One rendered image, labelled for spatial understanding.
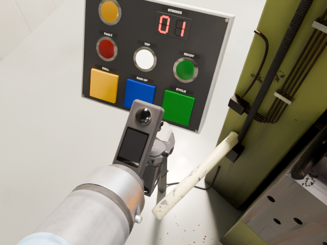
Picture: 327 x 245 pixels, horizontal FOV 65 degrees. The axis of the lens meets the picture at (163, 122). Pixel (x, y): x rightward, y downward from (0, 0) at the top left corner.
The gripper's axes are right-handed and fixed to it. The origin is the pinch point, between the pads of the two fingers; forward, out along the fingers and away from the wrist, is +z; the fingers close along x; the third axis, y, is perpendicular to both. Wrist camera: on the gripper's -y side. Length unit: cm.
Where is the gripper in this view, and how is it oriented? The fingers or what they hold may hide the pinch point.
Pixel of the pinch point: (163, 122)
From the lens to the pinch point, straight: 52.9
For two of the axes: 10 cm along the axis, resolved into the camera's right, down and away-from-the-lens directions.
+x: 9.3, 2.9, -2.0
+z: 3.1, -3.9, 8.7
